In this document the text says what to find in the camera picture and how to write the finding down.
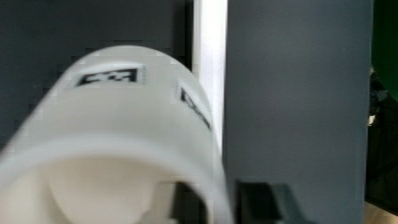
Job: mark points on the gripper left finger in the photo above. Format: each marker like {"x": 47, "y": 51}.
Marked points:
{"x": 189, "y": 210}

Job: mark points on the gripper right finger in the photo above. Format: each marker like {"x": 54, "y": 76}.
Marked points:
{"x": 267, "y": 205}

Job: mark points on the white lamp shade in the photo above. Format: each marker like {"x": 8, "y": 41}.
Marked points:
{"x": 114, "y": 144}

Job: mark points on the white front barrier wall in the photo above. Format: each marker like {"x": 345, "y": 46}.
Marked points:
{"x": 208, "y": 54}

